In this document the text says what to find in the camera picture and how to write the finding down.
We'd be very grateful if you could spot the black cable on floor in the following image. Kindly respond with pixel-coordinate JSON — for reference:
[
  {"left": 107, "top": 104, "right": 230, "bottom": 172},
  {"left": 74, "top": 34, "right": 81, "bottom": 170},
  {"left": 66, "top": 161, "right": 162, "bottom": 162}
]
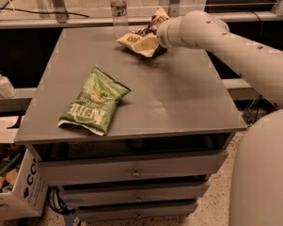
[{"left": 0, "top": 7, "right": 90, "bottom": 19}]

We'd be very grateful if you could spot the white pump sanitizer bottle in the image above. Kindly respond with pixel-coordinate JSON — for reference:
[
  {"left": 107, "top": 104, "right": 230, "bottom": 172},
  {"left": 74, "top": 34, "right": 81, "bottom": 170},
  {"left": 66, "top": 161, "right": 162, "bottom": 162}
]
[{"left": 0, "top": 73, "right": 16, "bottom": 98}]

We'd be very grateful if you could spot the clear plastic water bottle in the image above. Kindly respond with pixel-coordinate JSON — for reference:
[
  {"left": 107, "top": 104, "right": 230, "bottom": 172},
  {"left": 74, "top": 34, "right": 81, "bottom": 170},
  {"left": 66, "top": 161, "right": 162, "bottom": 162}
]
[{"left": 110, "top": 0, "right": 129, "bottom": 39}]

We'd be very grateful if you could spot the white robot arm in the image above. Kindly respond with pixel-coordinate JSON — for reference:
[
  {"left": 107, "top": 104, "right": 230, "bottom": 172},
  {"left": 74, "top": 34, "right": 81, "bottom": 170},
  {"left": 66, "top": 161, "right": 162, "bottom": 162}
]
[{"left": 157, "top": 10, "right": 283, "bottom": 226}]

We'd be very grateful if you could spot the green Kettle jalapeno chip bag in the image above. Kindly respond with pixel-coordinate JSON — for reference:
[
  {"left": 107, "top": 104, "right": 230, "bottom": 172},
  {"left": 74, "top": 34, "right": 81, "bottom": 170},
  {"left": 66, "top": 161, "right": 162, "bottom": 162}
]
[{"left": 57, "top": 66, "right": 131, "bottom": 136}]

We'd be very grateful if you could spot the grey drawer cabinet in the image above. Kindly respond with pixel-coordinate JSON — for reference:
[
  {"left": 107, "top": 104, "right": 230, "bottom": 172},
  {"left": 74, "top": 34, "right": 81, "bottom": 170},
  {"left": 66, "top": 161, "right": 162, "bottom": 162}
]
[{"left": 16, "top": 27, "right": 245, "bottom": 221}]

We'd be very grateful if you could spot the white cardboard box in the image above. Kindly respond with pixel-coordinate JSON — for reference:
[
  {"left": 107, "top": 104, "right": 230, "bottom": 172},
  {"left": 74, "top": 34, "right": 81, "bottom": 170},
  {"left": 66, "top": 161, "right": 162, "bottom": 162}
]
[{"left": 0, "top": 116, "right": 49, "bottom": 222}]

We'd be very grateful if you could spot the brown Late July chip bag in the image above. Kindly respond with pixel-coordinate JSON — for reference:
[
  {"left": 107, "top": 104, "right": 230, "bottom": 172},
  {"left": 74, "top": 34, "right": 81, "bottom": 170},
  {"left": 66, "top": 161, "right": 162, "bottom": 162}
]
[{"left": 116, "top": 8, "right": 169, "bottom": 57}]

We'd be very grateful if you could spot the black cable bundle under cabinet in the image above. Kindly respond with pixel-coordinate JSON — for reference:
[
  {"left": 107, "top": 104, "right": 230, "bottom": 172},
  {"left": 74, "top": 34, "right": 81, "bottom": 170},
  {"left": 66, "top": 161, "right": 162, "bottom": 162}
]
[{"left": 46, "top": 186, "right": 77, "bottom": 217}]

